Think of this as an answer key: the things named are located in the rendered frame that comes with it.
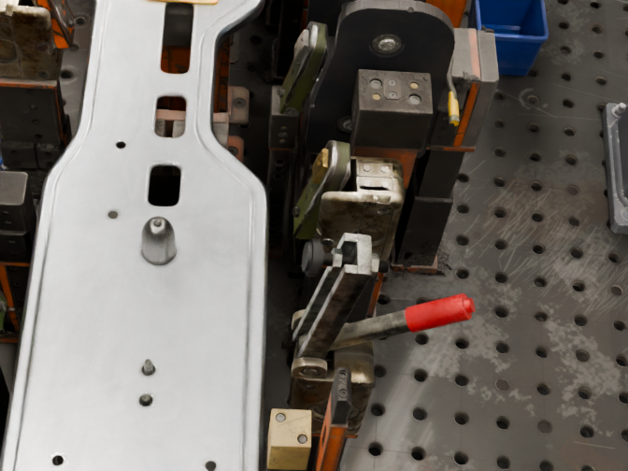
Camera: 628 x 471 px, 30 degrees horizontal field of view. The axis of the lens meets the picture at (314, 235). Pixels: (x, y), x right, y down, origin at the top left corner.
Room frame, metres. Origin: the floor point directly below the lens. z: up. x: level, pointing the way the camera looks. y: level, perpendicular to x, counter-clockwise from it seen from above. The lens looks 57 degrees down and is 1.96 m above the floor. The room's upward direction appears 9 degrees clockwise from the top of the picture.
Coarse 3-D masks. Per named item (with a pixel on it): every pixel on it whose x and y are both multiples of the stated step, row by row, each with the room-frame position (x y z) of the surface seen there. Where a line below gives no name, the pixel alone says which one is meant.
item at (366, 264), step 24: (312, 240) 0.48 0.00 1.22; (360, 240) 0.48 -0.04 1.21; (312, 264) 0.46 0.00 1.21; (336, 264) 0.46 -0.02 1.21; (360, 264) 0.46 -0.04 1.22; (384, 264) 0.47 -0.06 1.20; (336, 288) 0.45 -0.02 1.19; (360, 288) 0.46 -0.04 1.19; (312, 312) 0.48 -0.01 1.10; (336, 312) 0.45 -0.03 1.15; (312, 336) 0.45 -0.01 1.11; (336, 336) 0.45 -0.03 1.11
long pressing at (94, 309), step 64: (128, 0) 0.89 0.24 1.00; (256, 0) 0.91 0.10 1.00; (128, 64) 0.80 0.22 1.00; (192, 64) 0.81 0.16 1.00; (128, 128) 0.71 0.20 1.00; (192, 128) 0.73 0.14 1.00; (64, 192) 0.62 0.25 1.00; (128, 192) 0.64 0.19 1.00; (192, 192) 0.65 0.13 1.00; (256, 192) 0.66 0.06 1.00; (64, 256) 0.55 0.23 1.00; (128, 256) 0.56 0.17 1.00; (192, 256) 0.58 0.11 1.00; (256, 256) 0.58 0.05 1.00; (64, 320) 0.49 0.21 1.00; (128, 320) 0.50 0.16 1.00; (192, 320) 0.51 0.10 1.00; (256, 320) 0.52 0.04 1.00; (64, 384) 0.42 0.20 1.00; (128, 384) 0.43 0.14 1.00; (192, 384) 0.44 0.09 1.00; (256, 384) 0.45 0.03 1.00; (64, 448) 0.37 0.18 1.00; (128, 448) 0.37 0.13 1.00; (192, 448) 0.38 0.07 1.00; (256, 448) 0.39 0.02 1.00
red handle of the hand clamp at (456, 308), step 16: (432, 304) 0.49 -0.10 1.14; (448, 304) 0.48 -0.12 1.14; (464, 304) 0.48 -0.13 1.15; (368, 320) 0.48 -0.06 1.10; (384, 320) 0.48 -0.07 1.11; (400, 320) 0.48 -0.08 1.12; (416, 320) 0.47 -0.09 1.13; (432, 320) 0.47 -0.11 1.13; (448, 320) 0.47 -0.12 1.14; (464, 320) 0.48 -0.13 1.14; (304, 336) 0.47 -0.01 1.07; (352, 336) 0.47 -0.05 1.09; (368, 336) 0.47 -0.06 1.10; (384, 336) 0.47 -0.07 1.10
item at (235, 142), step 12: (168, 12) 0.89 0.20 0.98; (180, 12) 0.89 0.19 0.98; (192, 12) 0.90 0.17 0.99; (168, 24) 0.89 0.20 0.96; (180, 24) 0.89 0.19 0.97; (192, 24) 0.90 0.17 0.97; (168, 36) 0.89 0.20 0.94; (180, 36) 0.89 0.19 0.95; (168, 48) 0.89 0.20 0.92; (180, 48) 0.89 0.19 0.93; (168, 60) 0.90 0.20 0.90; (180, 60) 0.90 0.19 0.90; (168, 72) 0.90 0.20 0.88; (180, 72) 0.90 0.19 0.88; (216, 72) 0.90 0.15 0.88; (216, 84) 0.90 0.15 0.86; (216, 96) 0.90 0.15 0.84; (180, 108) 0.90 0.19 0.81; (216, 108) 0.90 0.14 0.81; (228, 144) 0.93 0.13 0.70; (240, 144) 0.94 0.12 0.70; (240, 156) 0.92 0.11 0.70
